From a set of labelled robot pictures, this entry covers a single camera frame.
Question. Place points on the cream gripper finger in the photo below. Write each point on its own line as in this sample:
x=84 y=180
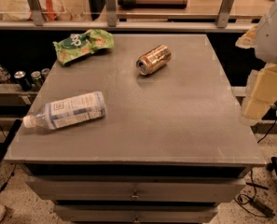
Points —
x=260 y=94
x=247 y=40

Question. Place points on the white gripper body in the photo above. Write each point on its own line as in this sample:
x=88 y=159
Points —
x=273 y=37

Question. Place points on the blue label plastic bottle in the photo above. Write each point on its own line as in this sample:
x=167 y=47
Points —
x=68 y=111

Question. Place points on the small water bottle on shelf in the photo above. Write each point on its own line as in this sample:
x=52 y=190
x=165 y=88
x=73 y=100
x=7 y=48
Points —
x=5 y=77

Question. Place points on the gold soda can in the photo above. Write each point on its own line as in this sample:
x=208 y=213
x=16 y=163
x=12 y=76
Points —
x=153 y=60

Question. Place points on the grey drawer cabinet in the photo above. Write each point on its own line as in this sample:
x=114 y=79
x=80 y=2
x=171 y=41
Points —
x=170 y=148

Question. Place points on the green chip bag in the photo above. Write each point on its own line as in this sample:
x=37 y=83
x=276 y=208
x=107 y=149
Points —
x=80 y=45

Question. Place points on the silver can on shelf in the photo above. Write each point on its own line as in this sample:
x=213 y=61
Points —
x=45 y=72

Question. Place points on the green soda can on shelf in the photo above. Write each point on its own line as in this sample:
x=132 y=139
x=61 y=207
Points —
x=37 y=78

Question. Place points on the dark soda can on shelf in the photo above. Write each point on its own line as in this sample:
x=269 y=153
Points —
x=23 y=80

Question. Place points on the orange white plastic bag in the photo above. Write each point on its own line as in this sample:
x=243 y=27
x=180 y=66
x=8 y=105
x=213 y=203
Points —
x=19 y=10

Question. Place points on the black stand leg left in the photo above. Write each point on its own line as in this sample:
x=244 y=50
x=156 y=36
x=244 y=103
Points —
x=2 y=150

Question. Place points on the metal rail bracket right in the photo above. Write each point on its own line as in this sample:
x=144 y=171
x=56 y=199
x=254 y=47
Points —
x=222 y=18

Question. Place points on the metal rail bracket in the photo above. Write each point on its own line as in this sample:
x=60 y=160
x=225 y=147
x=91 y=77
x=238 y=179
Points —
x=111 y=12
x=222 y=18
x=37 y=15

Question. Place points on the metal rail bracket middle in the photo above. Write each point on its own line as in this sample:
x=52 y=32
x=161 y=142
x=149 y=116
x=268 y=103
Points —
x=111 y=12

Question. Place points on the metal rail bracket left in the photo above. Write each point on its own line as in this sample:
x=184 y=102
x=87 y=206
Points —
x=37 y=15

